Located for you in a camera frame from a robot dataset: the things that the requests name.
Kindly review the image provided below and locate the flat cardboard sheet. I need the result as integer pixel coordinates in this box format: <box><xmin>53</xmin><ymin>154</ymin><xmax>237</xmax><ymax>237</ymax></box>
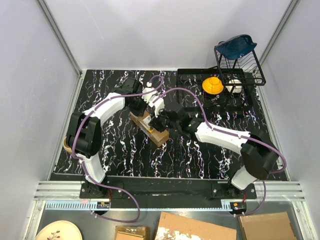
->
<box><xmin>154</xmin><ymin>212</ymin><xmax>237</xmax><ymax>240</ymax></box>

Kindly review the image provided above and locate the patterned ceramic plate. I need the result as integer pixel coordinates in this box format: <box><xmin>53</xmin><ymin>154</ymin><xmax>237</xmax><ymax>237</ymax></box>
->
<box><xmin>35</xmin><ymin>220</ymin><xmax>83</xmax><ymax>240</ymax></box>

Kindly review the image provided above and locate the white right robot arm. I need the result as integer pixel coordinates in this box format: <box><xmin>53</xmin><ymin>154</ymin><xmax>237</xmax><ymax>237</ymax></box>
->
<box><xmin>150</xmin><ymin>103</ymin><xmax>280</xmax><ymax>199</ymax></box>

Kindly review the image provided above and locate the white small cup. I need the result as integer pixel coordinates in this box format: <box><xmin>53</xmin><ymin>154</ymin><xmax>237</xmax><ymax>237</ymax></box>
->
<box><xmin>225</xmin><ymin>78</ymin><xmax>243</xmax><ymax>94</ymax></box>

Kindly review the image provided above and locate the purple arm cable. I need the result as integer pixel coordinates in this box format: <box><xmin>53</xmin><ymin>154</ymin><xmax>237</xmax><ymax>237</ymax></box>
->
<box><xmin>153</xmin><ymin>87</ymin><xmax>288</xmax><ymax>201</ymax></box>
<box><xmin>71</xmin><ymin>75</ymin><xmax>165</xmax><ymax>223</ymax></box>

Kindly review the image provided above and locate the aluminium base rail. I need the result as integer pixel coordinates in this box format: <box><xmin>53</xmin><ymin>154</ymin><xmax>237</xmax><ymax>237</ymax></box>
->
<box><xmin>30</xmin><ymin>180</ymin><xmax>251</xmax><ymax>211</ymax></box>

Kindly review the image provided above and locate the black drain tray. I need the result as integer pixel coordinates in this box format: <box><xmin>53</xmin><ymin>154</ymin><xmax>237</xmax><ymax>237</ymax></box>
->
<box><xmin>176</xmin><ymin>66</ymin><xmax>254</xmax><ymax>113</ymax></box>

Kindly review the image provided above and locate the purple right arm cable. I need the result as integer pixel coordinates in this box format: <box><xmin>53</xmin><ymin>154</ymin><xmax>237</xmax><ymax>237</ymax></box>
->
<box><xmin>153</xmin><ymin>87</ymin><xmax>288</xmax><ymax>201</ymax></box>

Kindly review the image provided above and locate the black wire dish rack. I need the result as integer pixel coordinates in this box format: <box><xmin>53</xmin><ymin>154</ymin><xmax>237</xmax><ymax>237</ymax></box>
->
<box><xmin>214</xmin><ymin>46</ymin><xmax>267</xmax><ymax>88</ymax></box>

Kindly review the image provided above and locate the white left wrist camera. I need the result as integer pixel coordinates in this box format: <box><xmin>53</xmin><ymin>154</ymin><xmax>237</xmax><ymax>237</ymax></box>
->
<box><xmin>142</xmin><ymin>87</ymin><xmax>158</xmax><ymax>103</ymax></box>

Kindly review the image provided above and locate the beige ceramic mug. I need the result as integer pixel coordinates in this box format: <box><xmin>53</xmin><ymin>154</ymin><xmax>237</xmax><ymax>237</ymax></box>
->
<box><xmin>63</xmin><ymin>139</ymin><xmax>72</xmax><ymax>154</ymax></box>

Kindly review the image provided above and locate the small cardboard box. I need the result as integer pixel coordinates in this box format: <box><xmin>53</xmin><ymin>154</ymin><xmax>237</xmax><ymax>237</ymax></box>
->
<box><xmin>114</xmin><ymin>225</ymin><xmax>150</xmax><ymax>240</ymax></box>

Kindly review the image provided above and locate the brown cardboard express box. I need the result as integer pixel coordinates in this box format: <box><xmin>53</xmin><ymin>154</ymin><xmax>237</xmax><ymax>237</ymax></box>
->
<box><xmin>129</xmin><ymin>110</ymin><xmax>169</xmax><ymax>148</ymax></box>

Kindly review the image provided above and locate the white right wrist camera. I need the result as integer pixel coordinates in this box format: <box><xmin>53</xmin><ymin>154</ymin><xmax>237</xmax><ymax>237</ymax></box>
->
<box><xmin>148</xmin><ymin>95</ymin><xmax>165</xmax><ymax>118</ymax></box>

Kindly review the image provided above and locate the yellow plastic cup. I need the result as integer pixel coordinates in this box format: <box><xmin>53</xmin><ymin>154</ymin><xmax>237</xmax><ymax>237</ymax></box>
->
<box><xmin>202</xmin><ymin>76</ymin><xmax>224</xmax><ymax>95</ymax></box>

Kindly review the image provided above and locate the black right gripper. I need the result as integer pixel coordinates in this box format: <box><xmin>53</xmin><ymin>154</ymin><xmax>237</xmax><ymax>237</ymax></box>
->
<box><xmin>149</xmin><ymin>106</ymin><xmax>180</xmax><ymax>133</ymax></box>

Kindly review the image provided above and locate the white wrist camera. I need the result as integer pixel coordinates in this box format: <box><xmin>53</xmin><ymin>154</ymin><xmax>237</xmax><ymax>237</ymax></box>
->
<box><xmin>148</xmin><ymin>95</ymin><xmax>165</xmax><ymax>118</ymax></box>
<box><xmin>142</xmin><ymin>87</ymin><xmax>158</xmax><ymax>103</ymax></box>

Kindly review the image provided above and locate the cardboard box at corner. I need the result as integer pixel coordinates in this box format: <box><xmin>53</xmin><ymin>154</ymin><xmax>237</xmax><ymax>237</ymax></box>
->
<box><xmin>238</xmin><ymin>212</ymin><xmax>297</xmax><ymax>240</ymax></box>

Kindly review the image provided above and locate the blue bowl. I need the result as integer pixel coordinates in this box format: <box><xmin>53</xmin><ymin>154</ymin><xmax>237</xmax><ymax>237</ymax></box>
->
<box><xmin>220</xmin><ymin>34</ymin><xmax>257</xmax><ymax>60</ymax></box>

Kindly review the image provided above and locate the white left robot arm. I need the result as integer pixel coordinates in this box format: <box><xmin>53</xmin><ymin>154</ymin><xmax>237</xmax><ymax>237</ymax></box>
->
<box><xmin>63</xmin><ymin>78</ymin><xmax>157</xmax><ymax>198</ymax></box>

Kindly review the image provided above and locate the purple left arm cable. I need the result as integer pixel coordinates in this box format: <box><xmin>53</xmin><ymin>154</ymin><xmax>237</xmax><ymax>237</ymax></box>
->
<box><xmin>71</xmin><ymin>75</ymin><xmax>165</xmax><ymax>223</ymax></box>

